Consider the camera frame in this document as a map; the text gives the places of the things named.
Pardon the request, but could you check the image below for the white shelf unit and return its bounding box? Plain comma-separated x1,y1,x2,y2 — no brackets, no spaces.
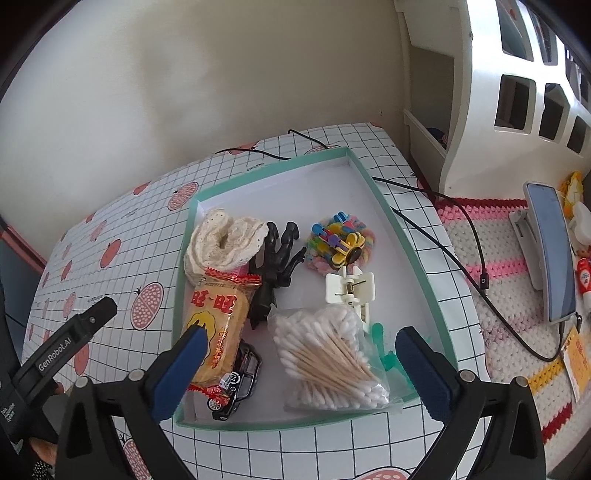
394,0,591,199

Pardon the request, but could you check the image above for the dark cabinet with pink edge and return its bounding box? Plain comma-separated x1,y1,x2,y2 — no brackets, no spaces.
0,215,47,324

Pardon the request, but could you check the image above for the yellow rice cracker packet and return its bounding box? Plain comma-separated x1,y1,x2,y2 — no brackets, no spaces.
181,267,263,398

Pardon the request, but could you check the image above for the black phone charging cable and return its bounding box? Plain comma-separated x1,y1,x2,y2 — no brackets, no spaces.
392,207,583,363

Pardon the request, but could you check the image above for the smartphone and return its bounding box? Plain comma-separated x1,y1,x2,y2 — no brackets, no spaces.
526,182,578,324

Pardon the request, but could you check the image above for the black toy car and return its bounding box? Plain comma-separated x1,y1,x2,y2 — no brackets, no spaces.
205,339,265,422

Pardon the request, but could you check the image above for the person's left hand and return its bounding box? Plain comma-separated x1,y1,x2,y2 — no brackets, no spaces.
28,438,58,462

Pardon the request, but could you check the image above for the bag of cotton swabs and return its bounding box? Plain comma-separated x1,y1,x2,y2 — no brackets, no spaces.
267,305,404,416

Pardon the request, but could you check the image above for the teal plastic hair clip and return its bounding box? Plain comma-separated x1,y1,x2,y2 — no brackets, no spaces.
369,320,416,393

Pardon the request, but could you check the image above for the pastel braided hair tie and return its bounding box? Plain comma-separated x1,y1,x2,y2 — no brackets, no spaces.
307,217,377,275

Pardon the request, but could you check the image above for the black cable with plug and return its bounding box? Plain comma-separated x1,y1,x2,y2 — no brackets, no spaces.
372,175,491,301

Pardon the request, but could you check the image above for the white storage bin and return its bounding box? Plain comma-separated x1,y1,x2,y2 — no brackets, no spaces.
403,107,451,174

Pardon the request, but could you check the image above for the black skeleton hand hair clip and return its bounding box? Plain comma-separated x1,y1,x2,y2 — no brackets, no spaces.
247,220,308,330

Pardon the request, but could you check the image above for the pink white crochet mat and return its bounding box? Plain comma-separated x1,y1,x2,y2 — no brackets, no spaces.
434,196,591,446

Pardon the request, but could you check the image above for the cream claw hair clip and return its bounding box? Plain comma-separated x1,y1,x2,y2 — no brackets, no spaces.
324,265,376,326

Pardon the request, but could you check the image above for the teal cardboard box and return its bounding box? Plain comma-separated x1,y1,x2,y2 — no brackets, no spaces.
173,147,459,432

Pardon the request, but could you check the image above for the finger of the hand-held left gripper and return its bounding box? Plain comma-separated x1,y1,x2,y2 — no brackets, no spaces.
64,296,118,345

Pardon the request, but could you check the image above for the yellow plush toy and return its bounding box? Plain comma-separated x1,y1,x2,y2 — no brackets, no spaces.
560,172,585,204

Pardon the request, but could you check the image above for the orange card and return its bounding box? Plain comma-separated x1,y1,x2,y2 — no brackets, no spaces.
561,325,589,402

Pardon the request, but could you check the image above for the thin black cable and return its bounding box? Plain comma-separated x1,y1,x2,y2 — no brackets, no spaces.
215,128,331,162

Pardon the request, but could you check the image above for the cream lace scrunchie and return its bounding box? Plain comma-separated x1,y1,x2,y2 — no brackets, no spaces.
184,208,271,282

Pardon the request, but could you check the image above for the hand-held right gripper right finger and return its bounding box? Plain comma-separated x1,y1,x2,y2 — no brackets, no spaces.
394,325,548,480

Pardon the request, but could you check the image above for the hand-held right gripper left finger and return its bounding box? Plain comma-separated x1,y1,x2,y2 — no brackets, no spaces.
54,325,208,480

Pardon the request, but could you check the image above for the red white tube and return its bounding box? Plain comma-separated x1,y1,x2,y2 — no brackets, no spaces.
576,256,591,308

